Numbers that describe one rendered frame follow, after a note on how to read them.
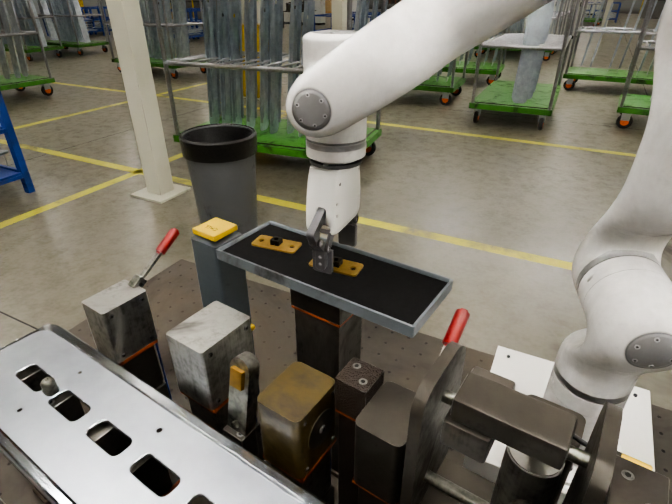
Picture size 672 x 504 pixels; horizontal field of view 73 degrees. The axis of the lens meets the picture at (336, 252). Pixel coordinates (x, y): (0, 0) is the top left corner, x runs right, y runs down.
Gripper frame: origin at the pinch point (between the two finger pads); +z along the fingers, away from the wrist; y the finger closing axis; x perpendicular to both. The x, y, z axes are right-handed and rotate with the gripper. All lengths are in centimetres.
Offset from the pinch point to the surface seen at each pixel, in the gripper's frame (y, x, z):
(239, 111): -340, -268, 74
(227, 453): 26.8, -3.9, 18.5
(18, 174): -165, -373, 100
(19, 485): 33, -53, 49
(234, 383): 21.5, -5.5, 11.1
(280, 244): -1.9, -11.5, 2.2
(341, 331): 4.5, 3.1, 11.7
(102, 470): 35.7, -17.2, 18.5
